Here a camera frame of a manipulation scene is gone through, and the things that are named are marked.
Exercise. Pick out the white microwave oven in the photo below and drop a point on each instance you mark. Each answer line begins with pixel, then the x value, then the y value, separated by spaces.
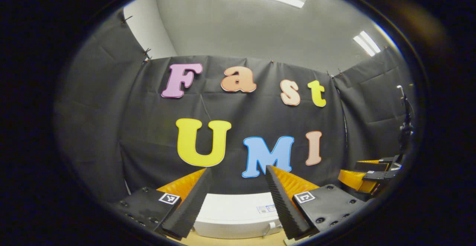
pixel 230 216

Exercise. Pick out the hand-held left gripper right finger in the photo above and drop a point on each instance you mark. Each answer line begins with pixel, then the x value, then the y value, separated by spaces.
pixel 282 205

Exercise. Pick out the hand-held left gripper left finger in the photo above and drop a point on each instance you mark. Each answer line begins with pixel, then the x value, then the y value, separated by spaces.
pixel 193 205

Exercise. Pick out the black tripod stand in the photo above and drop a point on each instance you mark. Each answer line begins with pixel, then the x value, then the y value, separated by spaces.
pixel 406 130

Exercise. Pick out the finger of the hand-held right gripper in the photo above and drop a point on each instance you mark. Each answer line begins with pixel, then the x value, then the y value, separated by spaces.
pixel 379 175
pixel 372 165

